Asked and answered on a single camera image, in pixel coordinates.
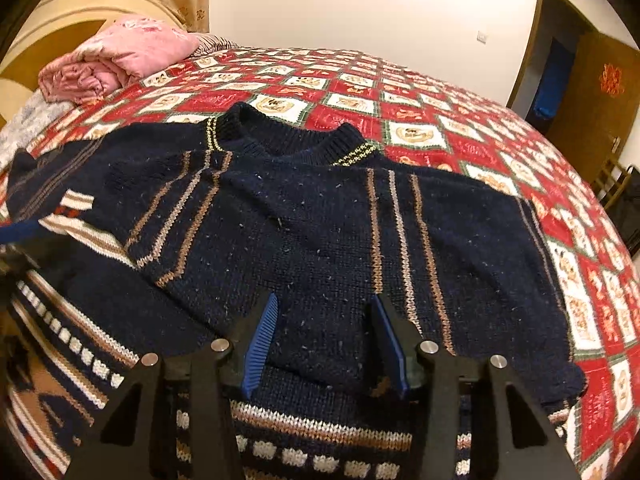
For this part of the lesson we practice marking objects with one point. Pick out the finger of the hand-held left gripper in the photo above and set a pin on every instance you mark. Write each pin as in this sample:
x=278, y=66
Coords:
x=22, y=232

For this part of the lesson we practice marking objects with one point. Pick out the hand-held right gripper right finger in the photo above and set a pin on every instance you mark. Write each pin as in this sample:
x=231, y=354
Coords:
x=394, y=350

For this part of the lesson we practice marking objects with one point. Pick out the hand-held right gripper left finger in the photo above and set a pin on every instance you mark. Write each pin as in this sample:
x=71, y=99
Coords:
x=257, y=347

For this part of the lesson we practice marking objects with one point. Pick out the navy blue fleece garment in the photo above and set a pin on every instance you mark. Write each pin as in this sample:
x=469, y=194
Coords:
x=300, y=235

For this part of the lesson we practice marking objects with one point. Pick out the grey bed sheet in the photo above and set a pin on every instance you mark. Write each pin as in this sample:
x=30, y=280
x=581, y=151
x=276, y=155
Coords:
x=25, y=120

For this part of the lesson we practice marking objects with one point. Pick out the pink pillow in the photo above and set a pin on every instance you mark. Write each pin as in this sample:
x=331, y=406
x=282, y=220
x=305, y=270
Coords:
x=120, y=55

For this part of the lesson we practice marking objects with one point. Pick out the cream wooden headboard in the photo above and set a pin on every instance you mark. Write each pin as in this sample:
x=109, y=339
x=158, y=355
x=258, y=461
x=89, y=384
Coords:
x=55, y=20

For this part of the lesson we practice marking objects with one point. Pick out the red bear printed blanket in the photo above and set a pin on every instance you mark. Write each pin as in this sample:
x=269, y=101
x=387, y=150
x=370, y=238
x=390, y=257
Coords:
x=450, y=110

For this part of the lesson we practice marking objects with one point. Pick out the striped pillow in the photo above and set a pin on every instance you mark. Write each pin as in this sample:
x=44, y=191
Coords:
x=212, y=42

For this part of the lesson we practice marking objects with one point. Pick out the black bag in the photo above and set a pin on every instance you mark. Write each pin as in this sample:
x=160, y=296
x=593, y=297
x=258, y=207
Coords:
x=631, y=210

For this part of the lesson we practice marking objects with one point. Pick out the wooden chair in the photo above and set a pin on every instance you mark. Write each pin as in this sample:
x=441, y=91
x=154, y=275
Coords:
x=611, y=180

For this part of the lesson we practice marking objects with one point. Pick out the brown wooden door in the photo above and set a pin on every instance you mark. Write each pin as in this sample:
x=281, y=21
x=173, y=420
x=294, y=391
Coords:
x=597, y=105

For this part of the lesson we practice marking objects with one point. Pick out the red paper door decoration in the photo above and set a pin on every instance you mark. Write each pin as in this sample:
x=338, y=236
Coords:
x=611, y=79

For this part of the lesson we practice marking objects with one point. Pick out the white wall switch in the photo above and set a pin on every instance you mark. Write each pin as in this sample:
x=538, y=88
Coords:
x=482, y=36

